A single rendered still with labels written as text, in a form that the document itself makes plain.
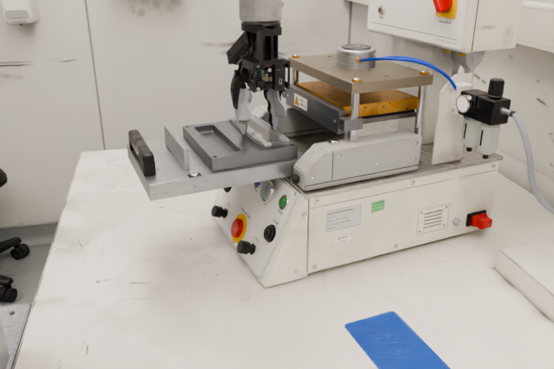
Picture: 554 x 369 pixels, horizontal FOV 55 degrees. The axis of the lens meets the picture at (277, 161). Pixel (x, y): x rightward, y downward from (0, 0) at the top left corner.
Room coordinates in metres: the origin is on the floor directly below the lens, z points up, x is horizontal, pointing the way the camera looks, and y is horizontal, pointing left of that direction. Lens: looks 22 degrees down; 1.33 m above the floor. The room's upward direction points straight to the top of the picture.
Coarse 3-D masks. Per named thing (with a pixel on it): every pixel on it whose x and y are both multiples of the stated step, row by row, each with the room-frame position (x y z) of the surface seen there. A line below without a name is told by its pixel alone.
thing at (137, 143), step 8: (136, 136) 0.93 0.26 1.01; (136, 144) 0.89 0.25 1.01; (144, 144) 0.88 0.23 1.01; (136, 152) 0.89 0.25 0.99; (144, 152) 0.84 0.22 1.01; (152, 152) 0.85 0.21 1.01; (144, 160) 0.83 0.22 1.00; (152, 160) 0.84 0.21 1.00; (144, 168) 0.83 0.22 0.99; (152, 168) 0.84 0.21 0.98
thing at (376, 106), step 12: (300, 84) 1.13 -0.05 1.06; (312, 84) 1.13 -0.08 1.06; (324, 84) 1.13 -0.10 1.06; (324, 96) 1.03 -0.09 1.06; (336, 96) 1.03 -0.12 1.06; (348, 96) 1.03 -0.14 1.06; (360, 96) 1.03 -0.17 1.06; (372, 96) 1.03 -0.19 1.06; (384, 96) 1.03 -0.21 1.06; (396, 96) 1.03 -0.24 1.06; (408, 96) 1.03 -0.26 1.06; (348, 108) 0.96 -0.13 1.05; (360, 108) 0.97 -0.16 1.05; (372, 108) 0.98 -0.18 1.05; (384, 108) 0.99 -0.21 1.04; (396, 108) 0.99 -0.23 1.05; (408, 108) 1.02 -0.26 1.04; (372, 120) 0.98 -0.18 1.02; (384, 120) 0.99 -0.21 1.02
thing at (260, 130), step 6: (252, 114) 1.08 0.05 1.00; (234, 120) 1.04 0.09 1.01; (252, 120) 1.04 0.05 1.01; (258, 120) 1.04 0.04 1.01; (252, 126) 1.00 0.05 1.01; (258, 126) 1.00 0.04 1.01; (264, 126) 1.00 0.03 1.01; (270, 126) 1.00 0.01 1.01; (252, 132) 0.97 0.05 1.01; (258, 132) 0.97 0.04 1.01; (264, 132) 0.97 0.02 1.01; (270, 132) 0.97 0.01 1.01; (276, 132) 0.97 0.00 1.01; (258, 138) 0.93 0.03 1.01; (264, 138) 0.93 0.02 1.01; (270, 138) 0.93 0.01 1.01; (276, 138) 0.93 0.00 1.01; (282, 138) 0.93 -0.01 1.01; (288, 138) 0.93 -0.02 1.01
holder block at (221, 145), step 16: (192, 128) 1.02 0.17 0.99; (208, 128) 1.04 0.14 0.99; (224, 128) 1.02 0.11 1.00; (192, 144) 0.97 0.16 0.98; (208, 144) 0.93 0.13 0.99; (224, 144) 0.97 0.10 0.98; (240, 144) 0.93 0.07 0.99; (256, 144) 0.93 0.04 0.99; (288, 144) 0.93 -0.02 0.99; (208, 160) 0.88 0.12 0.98; (224, 160) 0.86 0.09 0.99; (240, 160) 0.87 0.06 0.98; (256, 160) 0.89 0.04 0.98; (272, 160) 0.90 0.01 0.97
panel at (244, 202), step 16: (224, 192) 1.10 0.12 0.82; (240, 192) 1.04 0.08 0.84; (256, 192) 0.98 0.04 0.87; (288, 192) 0.89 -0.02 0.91; (240, 208) 1.01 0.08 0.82; (256, 208) 0.96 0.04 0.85; (272, 208) 0.91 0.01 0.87; (288, 208) 0.87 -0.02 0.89; (224, 224) 1.03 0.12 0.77; (256, 224) 0.93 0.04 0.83; (272, 224) 0.89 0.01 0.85; (240, 240) 0.95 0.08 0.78; (256, 240) 0.91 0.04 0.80; (272, 240) 0.86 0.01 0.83; (256, 256) 0.88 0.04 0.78; (256, 272) 0.86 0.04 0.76
